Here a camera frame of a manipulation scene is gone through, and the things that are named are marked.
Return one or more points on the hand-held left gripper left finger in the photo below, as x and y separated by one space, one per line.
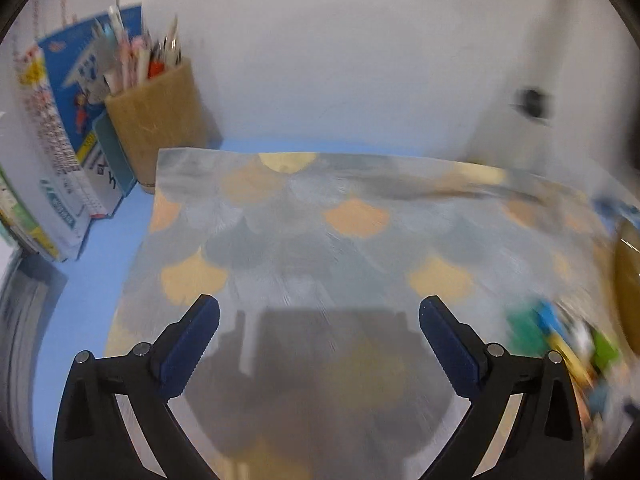
192 345

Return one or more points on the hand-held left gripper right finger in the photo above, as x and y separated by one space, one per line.
450 345

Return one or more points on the brown glass bowl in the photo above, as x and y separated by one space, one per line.
627 280

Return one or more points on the green toy block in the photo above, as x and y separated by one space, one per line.
520 322

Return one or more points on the blue toy block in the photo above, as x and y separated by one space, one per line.
550 317

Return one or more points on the yellow toy block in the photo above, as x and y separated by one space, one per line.
562 347

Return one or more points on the lime green toy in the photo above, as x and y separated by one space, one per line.
602 347

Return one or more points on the grey and orange patterned mat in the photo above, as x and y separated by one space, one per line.
320 240

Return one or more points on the white paper stack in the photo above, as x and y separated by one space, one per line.
25 320

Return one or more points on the brown cylindrical pen holder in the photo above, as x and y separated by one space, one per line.
155 125

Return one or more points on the small black round fixture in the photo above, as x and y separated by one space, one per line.
532 102

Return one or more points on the bundle of pens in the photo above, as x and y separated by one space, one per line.
130 55

